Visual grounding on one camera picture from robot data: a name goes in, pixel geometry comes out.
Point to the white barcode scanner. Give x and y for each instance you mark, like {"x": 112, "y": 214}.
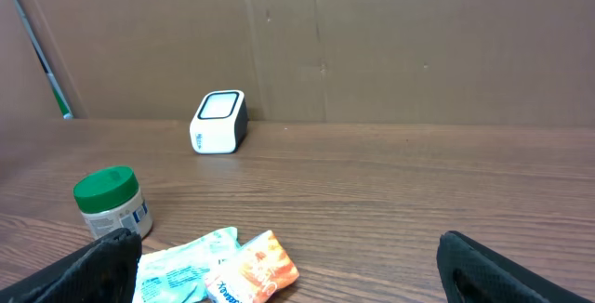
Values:
{"x": 220, "y": 123}

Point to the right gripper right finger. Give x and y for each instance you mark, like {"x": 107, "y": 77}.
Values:
{"x": 473, "y": 273}

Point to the orange snack packet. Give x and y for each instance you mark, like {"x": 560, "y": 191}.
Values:
{"x": 258, "y": 270}

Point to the green lid jar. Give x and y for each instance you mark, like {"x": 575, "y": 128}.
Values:
{"x": 110, "y": 199}

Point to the cardboard back wall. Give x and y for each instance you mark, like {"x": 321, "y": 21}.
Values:
{"x": 452, "y": 62}

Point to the teal tissue packet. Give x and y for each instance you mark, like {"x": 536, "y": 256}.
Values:
{"x": 177, "y": 273}

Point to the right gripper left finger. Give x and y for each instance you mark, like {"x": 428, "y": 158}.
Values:
{"x": 103, "y": 271}

